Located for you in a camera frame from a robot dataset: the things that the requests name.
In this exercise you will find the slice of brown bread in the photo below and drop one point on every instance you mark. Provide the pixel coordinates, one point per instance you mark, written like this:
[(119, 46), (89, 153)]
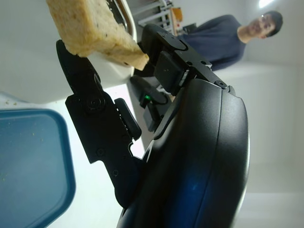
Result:
[(95, 31)]

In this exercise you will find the white two-slot toaster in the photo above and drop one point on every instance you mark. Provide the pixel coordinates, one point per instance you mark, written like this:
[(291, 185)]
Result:
[(28, 59)]

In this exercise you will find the person in dark blue shirt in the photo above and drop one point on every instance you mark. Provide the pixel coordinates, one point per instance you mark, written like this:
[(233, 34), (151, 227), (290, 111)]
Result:
[(213, 40)]

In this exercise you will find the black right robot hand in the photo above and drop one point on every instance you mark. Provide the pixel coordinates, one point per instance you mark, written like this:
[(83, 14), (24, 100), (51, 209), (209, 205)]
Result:
[(190, 154)]

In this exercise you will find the ceiling light panel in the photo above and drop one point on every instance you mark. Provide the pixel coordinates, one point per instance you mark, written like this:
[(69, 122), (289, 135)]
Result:
[(264, 2)]

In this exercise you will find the blue plastic tray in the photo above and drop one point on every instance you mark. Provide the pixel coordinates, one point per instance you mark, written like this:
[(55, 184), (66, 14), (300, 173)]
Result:
[(31, 166)]

